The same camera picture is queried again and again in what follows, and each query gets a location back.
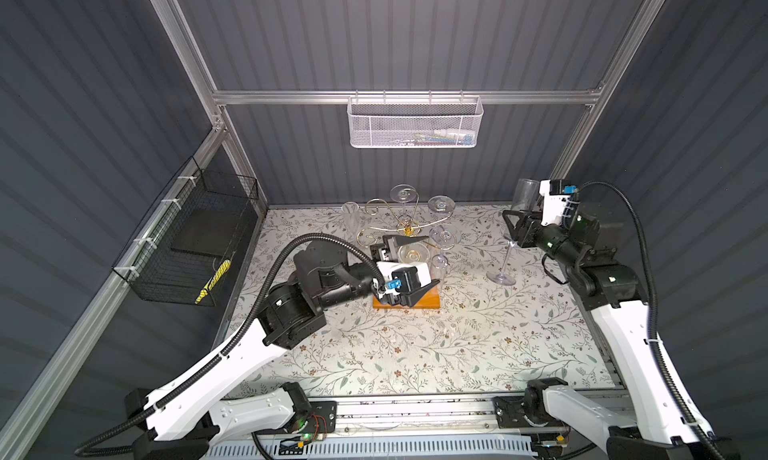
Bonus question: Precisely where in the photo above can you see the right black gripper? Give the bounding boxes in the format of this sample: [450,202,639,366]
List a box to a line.
[503,206,580,271]

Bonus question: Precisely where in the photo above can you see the clear wine glass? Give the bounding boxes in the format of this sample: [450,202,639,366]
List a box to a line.
[429,225,461,280]
[397,243,430,264]
[341,201,361,235]
[487,178,540,286]
[390,184,419,204]
[427,195,456,215]

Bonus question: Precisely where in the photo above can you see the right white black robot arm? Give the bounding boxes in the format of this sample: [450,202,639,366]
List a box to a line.
[502,210,740,459]

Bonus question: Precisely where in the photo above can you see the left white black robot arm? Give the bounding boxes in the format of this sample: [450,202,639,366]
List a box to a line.
[130,233,439,459]

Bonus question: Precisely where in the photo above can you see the orange wooden rack base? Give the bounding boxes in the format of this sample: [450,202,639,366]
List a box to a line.
[371,287,441,310]

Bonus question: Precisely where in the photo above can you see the floral table mat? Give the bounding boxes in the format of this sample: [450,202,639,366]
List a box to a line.
[233,205,614,398]

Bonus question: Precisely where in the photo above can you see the items in white basket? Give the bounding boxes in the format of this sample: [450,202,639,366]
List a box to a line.
[391,129,476,147]

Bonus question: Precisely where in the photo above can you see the yellow striped item in basket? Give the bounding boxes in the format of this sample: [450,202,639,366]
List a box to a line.
[195,259,232,304]

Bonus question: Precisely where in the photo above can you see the gold wire glass rack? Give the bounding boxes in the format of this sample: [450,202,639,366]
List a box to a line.
[356,196,455,248]

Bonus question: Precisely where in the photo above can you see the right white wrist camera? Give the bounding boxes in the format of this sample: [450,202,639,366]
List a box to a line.
[539,179,579,228]

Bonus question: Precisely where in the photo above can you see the white wire mesh basket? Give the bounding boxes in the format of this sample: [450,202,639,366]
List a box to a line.
[346,95,484,149]

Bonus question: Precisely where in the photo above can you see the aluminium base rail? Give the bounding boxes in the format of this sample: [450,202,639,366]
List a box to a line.
[203,390,637,460]

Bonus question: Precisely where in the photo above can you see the right black corrugated cable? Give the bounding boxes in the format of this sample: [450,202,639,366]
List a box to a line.
[575,180,727,460]

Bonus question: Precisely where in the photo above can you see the black corrugated cable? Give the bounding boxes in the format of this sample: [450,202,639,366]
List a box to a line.
[73,232,388,458]
[575,180,727,460]

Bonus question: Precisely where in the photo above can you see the black wire mesh basket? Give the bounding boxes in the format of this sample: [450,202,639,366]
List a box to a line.
[113,161,259,307]

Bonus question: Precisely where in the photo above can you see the left black corrugated cable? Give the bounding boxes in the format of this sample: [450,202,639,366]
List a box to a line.
[73,232,388,458]

